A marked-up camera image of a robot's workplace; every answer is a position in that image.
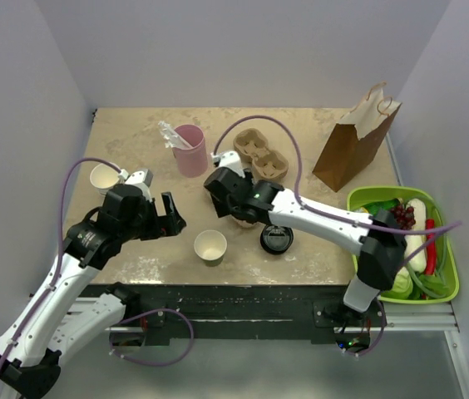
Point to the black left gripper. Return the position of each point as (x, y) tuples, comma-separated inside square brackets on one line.
[(167, 224)]

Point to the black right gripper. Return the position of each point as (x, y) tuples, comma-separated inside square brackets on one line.
[(223, 209)]

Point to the cardboard two-cup carrier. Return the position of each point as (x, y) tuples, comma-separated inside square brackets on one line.
[(244, 224)]

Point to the green paper coffee cup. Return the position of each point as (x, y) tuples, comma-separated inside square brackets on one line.
[(210, 246)]

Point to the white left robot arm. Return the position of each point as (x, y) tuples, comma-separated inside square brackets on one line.
[(34, 348)]

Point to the pink cylindrical container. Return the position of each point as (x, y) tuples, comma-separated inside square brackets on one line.
[(192, 162)]

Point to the stack of black cup lids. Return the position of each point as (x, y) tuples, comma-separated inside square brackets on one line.
[(276, 239)]

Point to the wrapped white straws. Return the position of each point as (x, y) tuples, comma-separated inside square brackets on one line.
[(172, 138)]

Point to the green plastic basket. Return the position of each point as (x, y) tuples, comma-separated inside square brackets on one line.
[(443, 285)]

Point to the brown paper bag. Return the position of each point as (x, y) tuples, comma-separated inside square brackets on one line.
[(355, 139)]

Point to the green bottle yellow label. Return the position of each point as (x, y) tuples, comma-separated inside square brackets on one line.
[(374, 207)]

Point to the red grape bunch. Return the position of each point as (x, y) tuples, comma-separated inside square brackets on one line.
[(404, 215)]

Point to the green cabbage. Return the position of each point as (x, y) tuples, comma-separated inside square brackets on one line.
[(402, 286)]

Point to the red chili pepper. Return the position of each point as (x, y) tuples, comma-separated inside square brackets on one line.
[(431, 251)]

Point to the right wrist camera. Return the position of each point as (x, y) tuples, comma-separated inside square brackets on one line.
[(229, 159)]

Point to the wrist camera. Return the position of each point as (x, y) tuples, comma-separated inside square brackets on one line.
[(229, 159), (141, 178)]

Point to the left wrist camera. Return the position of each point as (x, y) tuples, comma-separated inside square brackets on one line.
[(141, 178)]

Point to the black table front rail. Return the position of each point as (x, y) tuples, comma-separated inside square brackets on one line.
[(314, 313)]

